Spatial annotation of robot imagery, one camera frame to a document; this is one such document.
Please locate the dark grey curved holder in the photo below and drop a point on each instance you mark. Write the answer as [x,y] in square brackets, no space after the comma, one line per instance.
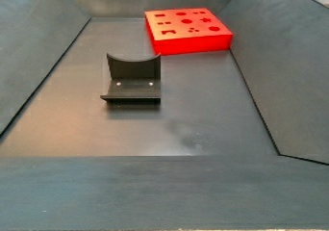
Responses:
[135,79]

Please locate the red shape-sorter block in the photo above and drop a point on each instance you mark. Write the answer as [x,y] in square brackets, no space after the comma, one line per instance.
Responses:
[186,30]

